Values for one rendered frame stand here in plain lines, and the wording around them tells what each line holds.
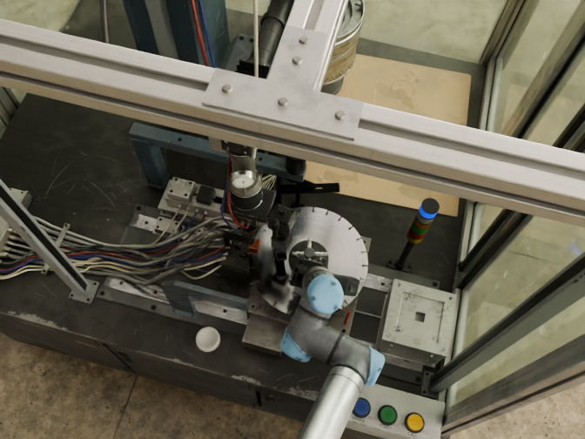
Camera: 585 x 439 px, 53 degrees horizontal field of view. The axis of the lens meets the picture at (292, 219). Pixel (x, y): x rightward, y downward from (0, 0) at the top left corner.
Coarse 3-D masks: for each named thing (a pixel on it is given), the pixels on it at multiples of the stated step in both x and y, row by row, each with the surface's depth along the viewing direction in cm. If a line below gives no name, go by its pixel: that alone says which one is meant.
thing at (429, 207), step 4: (424, 200) 148; (428, 200) 148; (432, 200) 148; (436, 200) 148; (424, 204) 148; (428, 204) 148; (432, 204) 148; (436, 204) 148; (420, 208) 149; (424, 208) 147; (428, 208) 147; (432, 208) 147; (436, 208) 147; (420, 212) 149; (424, 212) 147; (428, 212) 147; (432, 212) 147; (436, 212) 147; (424, 216) 149; (428, 216) 148; (432, 216) 148
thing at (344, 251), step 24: (312, 216) 169; (336, 216) 169; (264, 240) 165; (336, 240) 166; (360, 240) 166; (264, 264) 162; (288, 264) 162; (336, 264) 163; (360, 264) 163; (264, 288) 159; (288, 288) 159; (360, 288) 160; (288, 312) 156
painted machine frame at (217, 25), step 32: (128, 0) 162; (160, 0) 155; (224, 0) 186; (160, 32) 165; (192, 32) 166; (224, 32) 195; (224, 64) 121; (160, 160) 184; (224, 160) 168; (256, 160) 165; (288, 160) 158
